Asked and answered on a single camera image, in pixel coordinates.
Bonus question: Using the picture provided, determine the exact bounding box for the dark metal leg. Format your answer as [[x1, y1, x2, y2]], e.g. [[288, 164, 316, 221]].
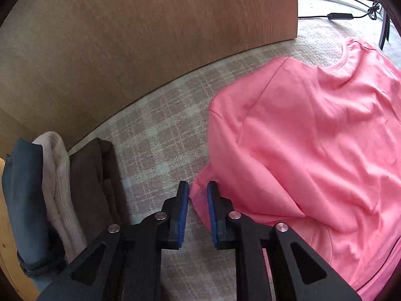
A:
[[378, 15, 390, 50]]

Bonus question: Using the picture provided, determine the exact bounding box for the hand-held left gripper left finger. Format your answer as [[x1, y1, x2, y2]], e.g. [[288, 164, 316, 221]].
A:
[[37, 181, 190, 301]]

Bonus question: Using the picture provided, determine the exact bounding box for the black power adapter cable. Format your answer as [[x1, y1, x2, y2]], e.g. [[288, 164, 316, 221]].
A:
[[297, 1, 381, 21]]

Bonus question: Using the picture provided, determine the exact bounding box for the light pink knitted garment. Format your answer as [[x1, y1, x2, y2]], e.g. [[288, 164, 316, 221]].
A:
[[33, 131, 87, 264]]

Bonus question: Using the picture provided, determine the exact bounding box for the wooden headboard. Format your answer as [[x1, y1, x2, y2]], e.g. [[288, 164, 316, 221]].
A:
[[0, 0, 299, 160]]

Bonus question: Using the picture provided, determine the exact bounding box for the pink checked blanket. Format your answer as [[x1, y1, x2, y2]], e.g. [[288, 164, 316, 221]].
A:
[[67, 0, 401, 301]]

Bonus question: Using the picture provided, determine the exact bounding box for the blue-grey folded garment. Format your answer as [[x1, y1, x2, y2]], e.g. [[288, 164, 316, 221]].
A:
[[2, 137, 66, 292]]

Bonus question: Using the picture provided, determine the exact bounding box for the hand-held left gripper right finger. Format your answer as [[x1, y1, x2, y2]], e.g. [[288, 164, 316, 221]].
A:
[[207, 181, 363, 301]]

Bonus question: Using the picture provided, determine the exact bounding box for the brown folded garment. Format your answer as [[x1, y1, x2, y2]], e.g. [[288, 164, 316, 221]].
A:
[[69, 137, 123, 251]]

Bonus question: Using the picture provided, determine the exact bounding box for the pink t-shirt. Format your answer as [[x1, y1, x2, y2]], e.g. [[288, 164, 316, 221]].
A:
[[189, 37, 401, 301]]

